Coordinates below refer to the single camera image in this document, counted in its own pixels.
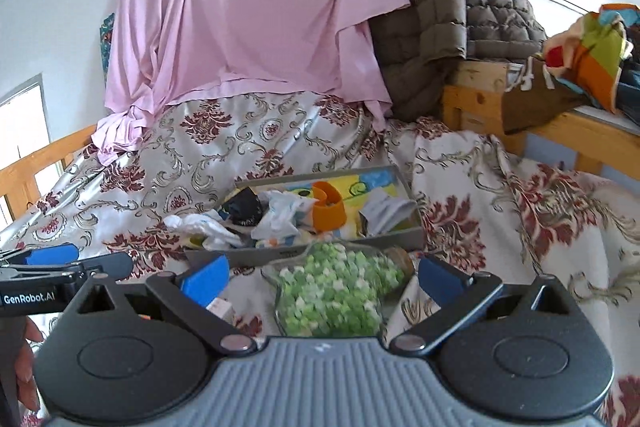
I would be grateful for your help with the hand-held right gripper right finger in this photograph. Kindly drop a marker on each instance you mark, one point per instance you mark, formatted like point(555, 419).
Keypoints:
point(440, 278)

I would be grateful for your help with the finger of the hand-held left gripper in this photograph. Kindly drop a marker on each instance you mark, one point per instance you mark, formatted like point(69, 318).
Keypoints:
point(52, 254)
point(105, 266)

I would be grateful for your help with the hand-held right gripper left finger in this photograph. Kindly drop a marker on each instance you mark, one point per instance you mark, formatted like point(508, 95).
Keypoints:
point(205, 279)

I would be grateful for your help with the white sock with blue marks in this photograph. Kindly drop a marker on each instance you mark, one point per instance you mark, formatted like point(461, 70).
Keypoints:
point(200, 227)

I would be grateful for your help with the black sock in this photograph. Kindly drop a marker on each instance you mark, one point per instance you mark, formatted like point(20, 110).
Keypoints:
point(240, 207)

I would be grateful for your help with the grey cloth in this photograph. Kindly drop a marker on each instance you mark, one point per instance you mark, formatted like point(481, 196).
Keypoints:
point(390, 209)

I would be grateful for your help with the white printed packet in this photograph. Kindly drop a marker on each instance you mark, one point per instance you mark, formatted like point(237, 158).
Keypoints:
point(280, 212)

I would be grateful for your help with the grey cartoon print box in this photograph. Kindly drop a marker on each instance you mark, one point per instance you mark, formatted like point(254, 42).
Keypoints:
point(350, 187)

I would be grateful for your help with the orange cup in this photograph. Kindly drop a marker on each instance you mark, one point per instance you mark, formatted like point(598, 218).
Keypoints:
point(330, 212)

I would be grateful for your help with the person's left hand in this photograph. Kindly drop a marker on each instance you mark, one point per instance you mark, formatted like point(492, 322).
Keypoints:
point(27, 357)

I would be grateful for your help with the floral blanket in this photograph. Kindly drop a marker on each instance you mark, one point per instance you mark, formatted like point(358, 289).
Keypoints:
point(500, 207)

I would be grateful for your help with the glass jar of paper stars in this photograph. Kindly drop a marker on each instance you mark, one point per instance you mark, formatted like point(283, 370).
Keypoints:
point(330, 292)

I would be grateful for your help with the window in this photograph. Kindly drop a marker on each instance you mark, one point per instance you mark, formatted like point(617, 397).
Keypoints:
point(20, 127)

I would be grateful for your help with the wooden bed headboard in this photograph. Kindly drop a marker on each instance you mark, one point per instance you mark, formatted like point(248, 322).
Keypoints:
point(475, 107)

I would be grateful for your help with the brown printed cloth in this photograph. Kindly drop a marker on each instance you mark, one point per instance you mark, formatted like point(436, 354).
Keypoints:
point(535, 107)

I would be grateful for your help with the blue jeans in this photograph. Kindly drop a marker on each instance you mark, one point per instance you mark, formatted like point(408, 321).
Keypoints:
point(631, 97)

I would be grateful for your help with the colourful patchwork cloth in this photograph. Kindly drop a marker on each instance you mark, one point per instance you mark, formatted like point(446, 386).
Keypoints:
point(590, 57)

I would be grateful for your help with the brown quilted jacket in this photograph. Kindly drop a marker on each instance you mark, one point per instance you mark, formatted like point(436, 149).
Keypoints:
point(450, 7)

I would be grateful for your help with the pink sheet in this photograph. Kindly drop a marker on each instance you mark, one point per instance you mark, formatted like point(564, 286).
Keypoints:
point(240, 7)

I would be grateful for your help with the wooden bed rail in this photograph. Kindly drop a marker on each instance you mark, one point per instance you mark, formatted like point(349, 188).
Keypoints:
point(20, 177)

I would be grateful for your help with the teal wall poster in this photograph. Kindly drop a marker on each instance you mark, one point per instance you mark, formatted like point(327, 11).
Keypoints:
point(106, 42)

